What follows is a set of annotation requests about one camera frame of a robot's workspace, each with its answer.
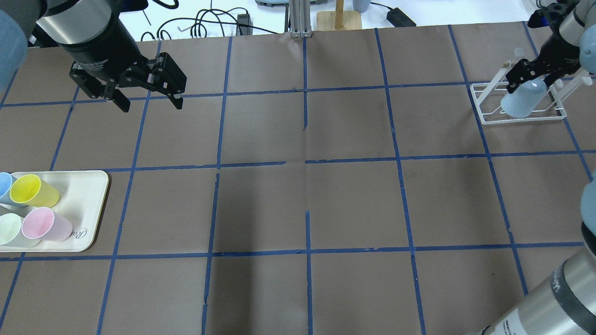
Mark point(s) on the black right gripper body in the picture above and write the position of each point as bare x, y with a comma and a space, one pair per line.
555, 48

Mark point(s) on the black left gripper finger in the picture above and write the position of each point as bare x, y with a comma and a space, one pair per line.
163, 75
96, 88

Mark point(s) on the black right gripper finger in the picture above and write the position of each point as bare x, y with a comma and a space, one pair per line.
555, 90
523, 71

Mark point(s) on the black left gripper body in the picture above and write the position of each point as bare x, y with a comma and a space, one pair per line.
100, 50

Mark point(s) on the light blue plastic cup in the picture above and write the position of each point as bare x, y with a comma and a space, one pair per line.
525, 99

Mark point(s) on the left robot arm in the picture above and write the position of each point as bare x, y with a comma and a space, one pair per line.
64, 21

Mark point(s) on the yellow plastic cup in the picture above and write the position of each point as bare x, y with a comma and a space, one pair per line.
31, 190

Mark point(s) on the blue plastic cup on tray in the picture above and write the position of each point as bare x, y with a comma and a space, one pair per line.
6, 182

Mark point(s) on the pink plastic cup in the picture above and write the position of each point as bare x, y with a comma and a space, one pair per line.
45, 224

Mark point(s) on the pale green plastic cup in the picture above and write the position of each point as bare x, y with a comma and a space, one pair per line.
11, 234

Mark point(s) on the cream serving tray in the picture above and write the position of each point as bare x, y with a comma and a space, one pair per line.
83, 194

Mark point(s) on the black power adapter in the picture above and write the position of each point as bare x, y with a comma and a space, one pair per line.
398, 18

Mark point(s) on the wooden mug tree stand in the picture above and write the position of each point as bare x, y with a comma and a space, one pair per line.
339, 19

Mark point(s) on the white wire cup rack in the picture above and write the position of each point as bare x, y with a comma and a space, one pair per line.
487, 96

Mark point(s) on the aluminium frame post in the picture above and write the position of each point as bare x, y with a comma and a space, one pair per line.
300, 19

